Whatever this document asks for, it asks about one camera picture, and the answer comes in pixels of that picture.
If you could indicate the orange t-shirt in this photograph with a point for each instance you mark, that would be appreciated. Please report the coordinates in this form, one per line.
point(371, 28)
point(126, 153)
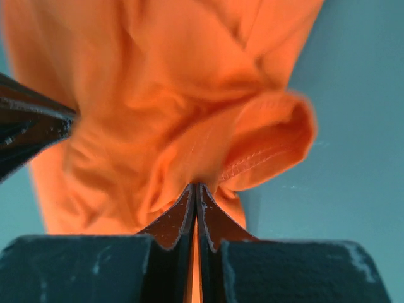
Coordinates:
point(167, 94)

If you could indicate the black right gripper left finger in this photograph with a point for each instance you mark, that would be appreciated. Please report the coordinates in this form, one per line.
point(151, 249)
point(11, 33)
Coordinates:
point(154, 265)

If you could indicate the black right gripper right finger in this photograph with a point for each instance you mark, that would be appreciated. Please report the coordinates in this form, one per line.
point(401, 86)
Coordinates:
point(238, 267)

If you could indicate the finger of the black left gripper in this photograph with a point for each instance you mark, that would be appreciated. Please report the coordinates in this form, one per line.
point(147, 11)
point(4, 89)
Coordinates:
point(24, 134)
point(21, 105)

